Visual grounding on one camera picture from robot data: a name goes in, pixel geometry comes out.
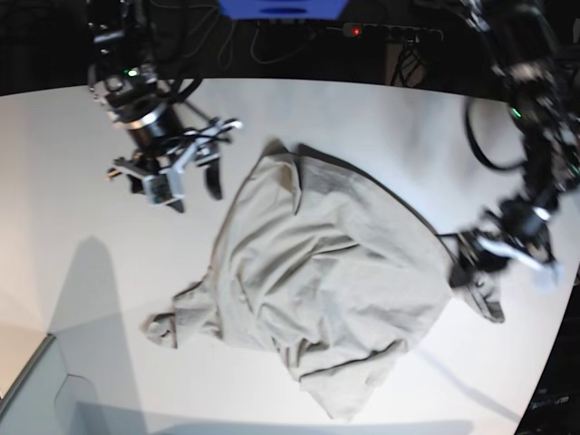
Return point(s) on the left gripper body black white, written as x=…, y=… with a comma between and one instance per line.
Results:
x=518, y=232

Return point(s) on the grey t-shirt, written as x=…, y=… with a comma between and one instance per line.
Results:
x=319, y=264

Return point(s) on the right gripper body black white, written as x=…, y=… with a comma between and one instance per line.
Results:
x=163, y=145

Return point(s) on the black power strip red light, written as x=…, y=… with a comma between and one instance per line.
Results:
x=393, y=34

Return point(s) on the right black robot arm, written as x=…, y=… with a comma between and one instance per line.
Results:
x=124, y=78

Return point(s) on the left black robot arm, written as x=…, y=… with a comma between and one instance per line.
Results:
x=522, y=49

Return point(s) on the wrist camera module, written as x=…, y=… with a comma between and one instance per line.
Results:
x=548, y=277
x=161, y=189

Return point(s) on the blue box at top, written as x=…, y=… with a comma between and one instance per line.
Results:
x=282, y=9

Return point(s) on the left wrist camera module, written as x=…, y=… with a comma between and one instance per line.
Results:
x=548, y=277

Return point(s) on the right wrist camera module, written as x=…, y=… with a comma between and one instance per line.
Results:
x=161, y=189

